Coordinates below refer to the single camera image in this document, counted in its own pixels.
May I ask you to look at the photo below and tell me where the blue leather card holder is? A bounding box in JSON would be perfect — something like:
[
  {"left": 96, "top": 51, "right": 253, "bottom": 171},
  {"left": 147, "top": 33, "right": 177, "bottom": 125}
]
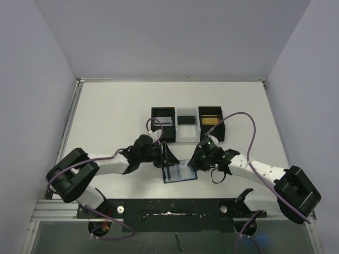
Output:
[{"left": 162, "top": 160, "right": 198, "bottom": 184}]

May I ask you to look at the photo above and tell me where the black white card tray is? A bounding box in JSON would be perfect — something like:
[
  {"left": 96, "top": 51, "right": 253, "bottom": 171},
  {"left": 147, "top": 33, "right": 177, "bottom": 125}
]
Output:
[{"left": 150, "top": 106, "right": 226, "bottom": 143}]

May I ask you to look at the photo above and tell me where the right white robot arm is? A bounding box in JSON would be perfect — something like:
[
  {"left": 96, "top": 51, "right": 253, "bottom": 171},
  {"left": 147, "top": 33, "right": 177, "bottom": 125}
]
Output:
[{"left": 188, "top": 137, "right": 322, "bottom": 224}]

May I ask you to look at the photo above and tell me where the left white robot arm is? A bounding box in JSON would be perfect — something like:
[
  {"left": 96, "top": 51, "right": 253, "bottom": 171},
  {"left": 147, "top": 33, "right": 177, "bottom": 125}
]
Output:
[{"left": 46, "top": 133, "right": 180, "bottom": 210}]

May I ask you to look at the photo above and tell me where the silver credit card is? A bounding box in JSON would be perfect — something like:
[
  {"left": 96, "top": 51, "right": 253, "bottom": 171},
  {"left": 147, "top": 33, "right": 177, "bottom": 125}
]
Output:
[{"left": 155, "top": 116, "right": 173, "bottom": 126}]

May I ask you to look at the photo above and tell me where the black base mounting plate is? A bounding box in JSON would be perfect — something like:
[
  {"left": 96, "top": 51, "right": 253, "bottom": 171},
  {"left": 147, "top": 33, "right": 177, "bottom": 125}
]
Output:
[{"left": 76, "top": 197, "right": 267, "bottom": 234}]

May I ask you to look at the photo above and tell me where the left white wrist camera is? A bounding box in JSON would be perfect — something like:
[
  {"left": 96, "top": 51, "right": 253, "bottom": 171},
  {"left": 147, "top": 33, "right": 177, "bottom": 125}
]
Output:
[{"left": 147, "top": 129, "right": 162, "bottom": 142}]

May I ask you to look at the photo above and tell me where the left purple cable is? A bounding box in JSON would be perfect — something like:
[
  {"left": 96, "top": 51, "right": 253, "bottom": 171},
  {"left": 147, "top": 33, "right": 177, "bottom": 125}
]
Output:
[{"left": 46, "top": 117, "right": 164, "bottom": 240}]

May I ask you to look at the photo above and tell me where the left aluminium frame rail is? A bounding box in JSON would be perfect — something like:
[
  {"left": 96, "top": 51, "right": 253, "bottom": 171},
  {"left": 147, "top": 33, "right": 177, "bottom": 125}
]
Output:
[{"left": 31, "top": 199, "right": 78, "bottom": 222}]

